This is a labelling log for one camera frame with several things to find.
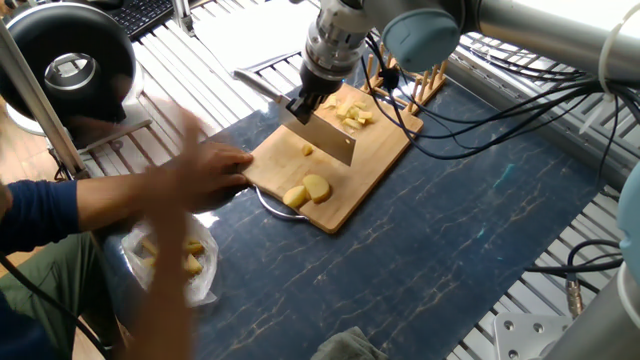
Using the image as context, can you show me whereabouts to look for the person's right hand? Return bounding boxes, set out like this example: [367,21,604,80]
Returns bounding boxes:
[120,210,206,360]

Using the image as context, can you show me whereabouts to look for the bamboo cutting board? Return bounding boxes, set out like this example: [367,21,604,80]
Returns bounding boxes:
[243,85,423,236]

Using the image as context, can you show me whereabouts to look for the steel cleaver knife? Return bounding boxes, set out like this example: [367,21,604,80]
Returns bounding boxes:
[233,70,358,167]

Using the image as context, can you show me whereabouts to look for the black round ring lamp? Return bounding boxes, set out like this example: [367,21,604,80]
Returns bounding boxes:
[0,3,151,151]

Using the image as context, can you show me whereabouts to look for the person's left forearm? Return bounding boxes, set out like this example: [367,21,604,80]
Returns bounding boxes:
[0,175,176,256]

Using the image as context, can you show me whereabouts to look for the person's left hand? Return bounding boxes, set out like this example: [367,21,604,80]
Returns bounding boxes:
[165,140,254,211]

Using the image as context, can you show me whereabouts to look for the plastic bag of potato sticks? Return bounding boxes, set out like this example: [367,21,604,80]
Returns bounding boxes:
[120,215,219,306]

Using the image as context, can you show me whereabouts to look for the black cable with plug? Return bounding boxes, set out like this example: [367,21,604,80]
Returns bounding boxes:
[525,245,640,301]

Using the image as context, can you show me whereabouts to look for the metal mounting plate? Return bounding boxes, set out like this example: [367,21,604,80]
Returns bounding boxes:
[490,312,583,360]

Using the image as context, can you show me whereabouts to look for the black keyboard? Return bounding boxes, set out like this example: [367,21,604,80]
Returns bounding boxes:
[95,0,179,43]

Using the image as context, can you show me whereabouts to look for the white sheet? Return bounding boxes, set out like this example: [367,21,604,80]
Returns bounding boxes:
[193,0,316,81]

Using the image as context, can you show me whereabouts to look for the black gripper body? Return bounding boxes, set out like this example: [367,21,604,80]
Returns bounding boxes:
[302,35,363,93]

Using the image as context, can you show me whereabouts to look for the dark blue marble mat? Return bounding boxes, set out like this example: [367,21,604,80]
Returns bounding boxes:
[95,85,623,360]

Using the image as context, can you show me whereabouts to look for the wooden knife rack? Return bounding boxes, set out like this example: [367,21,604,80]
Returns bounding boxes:
[362,55,448,116]

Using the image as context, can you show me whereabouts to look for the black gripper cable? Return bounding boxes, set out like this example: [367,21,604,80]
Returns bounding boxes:
[365,35,640,161]

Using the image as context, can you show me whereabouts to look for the olive trousers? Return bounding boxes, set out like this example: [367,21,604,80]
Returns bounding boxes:
[0,240,126,360]

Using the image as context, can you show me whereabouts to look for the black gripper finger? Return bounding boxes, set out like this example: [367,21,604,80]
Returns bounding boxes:
[283,86,319,123]
[312,86,337,115]

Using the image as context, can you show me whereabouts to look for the wooden pole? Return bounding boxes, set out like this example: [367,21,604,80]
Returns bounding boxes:
[0,20,93,193]

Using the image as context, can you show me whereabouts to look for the grey-green cloth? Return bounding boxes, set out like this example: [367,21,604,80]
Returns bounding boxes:
[308,325,389,360]

